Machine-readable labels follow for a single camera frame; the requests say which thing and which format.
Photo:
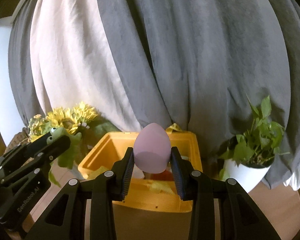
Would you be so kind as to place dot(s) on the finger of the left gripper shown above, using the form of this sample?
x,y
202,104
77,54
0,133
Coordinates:
x,y
24,159

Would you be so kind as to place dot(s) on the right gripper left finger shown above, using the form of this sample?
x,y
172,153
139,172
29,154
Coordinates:
x,y
64,218

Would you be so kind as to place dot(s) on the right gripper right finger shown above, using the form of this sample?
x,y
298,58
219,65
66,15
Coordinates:
x,y
240,217

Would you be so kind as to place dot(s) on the pink makeup sponge egg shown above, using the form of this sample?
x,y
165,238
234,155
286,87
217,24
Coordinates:
x,y
152,149

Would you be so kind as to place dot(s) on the green frog plush toy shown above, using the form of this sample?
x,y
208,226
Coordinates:
x,y
68,146

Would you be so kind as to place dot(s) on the white square cloth pad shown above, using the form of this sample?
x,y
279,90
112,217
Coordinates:
x,y
137,173

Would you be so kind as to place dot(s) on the red green fluffy plush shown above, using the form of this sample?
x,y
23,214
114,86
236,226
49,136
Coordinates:
x,y
163,176

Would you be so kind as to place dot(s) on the patterned brown fabric bag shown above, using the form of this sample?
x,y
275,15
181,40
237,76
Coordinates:
x,y
19,139

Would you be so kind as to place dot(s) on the sunflower bouquet in vase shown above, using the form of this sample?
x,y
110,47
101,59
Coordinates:
x,y
82,119

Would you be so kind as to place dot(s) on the potted green plant white pot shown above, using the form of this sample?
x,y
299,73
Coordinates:
x,y
249,156

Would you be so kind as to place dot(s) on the orange plastic crate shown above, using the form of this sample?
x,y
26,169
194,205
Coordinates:
x,y
145,194

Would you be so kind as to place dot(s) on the white sheer curtain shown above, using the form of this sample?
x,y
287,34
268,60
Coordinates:
x,y
71,61

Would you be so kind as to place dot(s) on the grey curtain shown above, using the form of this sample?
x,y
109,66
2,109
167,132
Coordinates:
x,y
195,63

